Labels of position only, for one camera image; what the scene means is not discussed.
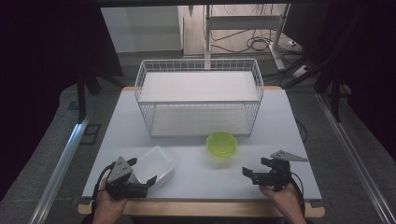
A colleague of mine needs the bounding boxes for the aluminium rail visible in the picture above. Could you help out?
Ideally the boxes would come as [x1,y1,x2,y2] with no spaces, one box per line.
[315,92,396,224]
[28,114,92,224]

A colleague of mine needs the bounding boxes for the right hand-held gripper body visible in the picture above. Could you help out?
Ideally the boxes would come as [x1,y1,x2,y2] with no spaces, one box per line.
[251,149,309,191]

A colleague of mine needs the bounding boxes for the person's left hand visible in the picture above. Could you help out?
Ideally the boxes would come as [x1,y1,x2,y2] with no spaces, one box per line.
[92,178,129,224]

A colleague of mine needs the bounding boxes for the black metal stand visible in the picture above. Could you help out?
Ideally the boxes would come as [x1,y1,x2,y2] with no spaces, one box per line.
[75,69,103,123]
[313,74,344,123]

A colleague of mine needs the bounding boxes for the person's right hand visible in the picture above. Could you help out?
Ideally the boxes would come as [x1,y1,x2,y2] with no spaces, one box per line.
[259,183,307,224]

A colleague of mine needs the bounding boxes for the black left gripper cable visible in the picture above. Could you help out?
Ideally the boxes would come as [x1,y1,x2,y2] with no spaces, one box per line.
[91,161,117,218]

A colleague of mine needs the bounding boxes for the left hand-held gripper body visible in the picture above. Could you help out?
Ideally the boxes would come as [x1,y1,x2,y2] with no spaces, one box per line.
[106,156,149,201]

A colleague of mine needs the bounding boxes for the white metal desk frame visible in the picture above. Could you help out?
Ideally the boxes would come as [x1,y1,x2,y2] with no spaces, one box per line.
[204,3,291,71]

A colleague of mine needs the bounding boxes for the white wire basket rack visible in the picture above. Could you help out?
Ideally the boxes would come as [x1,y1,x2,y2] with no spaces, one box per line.
[134,58,264,138]

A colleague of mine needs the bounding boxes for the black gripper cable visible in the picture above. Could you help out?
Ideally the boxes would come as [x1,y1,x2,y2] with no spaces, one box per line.
[91,161,117,218]
[290,172,306,217]

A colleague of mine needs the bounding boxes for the dark curtain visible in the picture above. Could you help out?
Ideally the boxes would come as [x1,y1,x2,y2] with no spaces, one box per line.
[0,0,124,200]
[283,0,396,161]

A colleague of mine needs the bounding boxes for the green plastic bowl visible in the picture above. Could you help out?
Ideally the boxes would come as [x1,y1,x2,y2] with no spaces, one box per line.
[205,131,238,159]

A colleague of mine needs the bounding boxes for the black floor socket plate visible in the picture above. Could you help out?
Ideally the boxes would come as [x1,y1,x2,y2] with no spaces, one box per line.
[78,123,102,146]

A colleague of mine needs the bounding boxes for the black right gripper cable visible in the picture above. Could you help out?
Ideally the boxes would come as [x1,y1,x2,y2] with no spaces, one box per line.
[290,172,306,217]

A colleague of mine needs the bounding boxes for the black floor cables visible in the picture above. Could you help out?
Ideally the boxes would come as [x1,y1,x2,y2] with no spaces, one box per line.
[210,27,302,54]

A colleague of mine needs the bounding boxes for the white cabinet panel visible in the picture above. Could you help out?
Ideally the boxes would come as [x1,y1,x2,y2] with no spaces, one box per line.
[100,6,184,54]

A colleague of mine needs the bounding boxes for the white power strip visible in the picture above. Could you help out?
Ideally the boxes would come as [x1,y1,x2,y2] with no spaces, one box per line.
[291,64,310,79]

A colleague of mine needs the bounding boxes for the white plastic food container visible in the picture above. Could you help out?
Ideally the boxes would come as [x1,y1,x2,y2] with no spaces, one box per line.
[132,145,176,190]

